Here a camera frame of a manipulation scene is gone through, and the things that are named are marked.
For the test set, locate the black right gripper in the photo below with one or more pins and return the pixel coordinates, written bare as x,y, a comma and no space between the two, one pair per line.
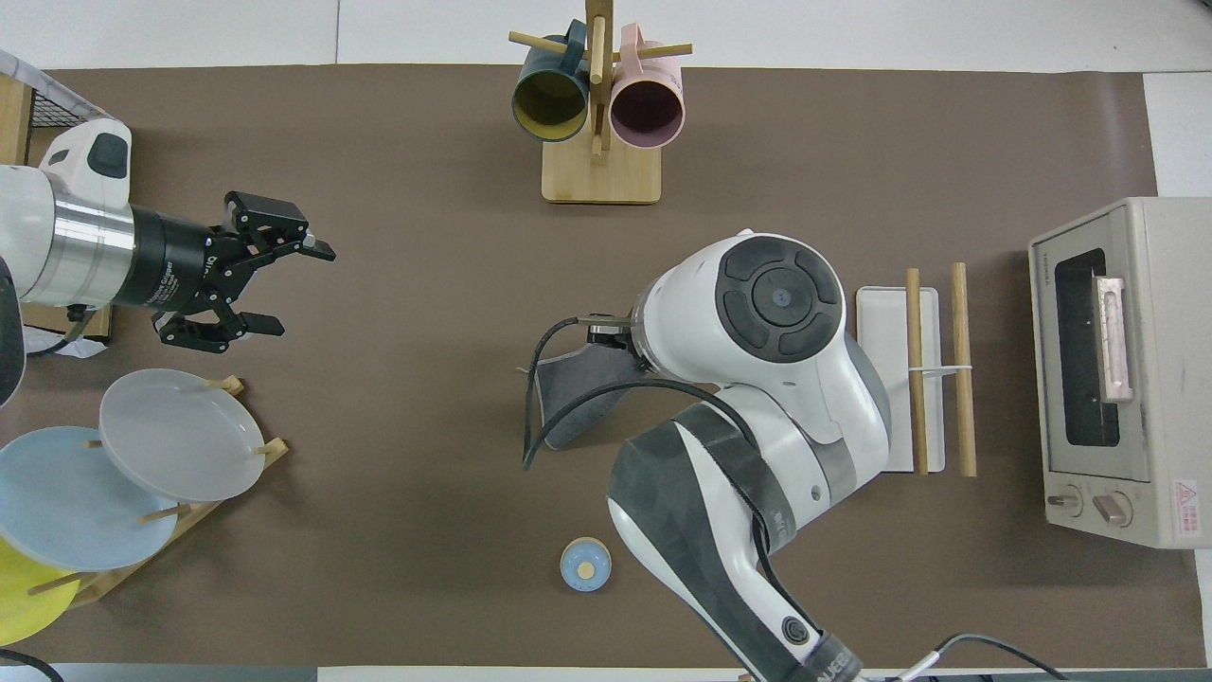
611,336

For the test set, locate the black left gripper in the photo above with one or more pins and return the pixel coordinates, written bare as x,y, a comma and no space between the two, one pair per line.
185,270

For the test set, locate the purple and grey towel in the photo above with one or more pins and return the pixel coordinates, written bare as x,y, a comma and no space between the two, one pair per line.
573,398

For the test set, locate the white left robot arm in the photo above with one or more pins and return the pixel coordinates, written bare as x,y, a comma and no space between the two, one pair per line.
57,237

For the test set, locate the white towel rack wooden bars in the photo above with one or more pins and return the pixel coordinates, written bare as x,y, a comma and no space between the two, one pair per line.
885,313

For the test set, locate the wooden plate rack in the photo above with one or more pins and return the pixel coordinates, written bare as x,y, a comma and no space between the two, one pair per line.
114,580

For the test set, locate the wooden mug tree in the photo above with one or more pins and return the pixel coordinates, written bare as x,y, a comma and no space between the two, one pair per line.
601,175

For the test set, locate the grey plate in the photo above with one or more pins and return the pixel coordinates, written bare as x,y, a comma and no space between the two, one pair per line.
180,436

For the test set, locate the white crumpled sheet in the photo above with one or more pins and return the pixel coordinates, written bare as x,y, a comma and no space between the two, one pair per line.
66,348

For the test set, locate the pink ribbed mug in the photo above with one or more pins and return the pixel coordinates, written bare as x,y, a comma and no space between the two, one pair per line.
647,109

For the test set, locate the large brown table mat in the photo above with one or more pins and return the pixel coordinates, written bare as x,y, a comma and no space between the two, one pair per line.
426,474

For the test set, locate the dark teal mug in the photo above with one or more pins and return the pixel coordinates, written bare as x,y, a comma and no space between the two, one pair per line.
549,99

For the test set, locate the marble pattern paper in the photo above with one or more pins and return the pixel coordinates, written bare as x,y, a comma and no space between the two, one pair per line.
66,96

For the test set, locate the wooden two-level shelf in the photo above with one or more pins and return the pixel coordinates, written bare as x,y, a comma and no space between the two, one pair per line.
9,123

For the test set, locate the light blue plate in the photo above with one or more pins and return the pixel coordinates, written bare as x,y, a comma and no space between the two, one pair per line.
66,502

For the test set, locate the yellow plate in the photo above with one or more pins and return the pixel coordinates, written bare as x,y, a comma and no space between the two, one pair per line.
24,597

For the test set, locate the beige toaster oven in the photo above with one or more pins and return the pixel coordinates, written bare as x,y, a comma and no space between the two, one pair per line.
1165,455

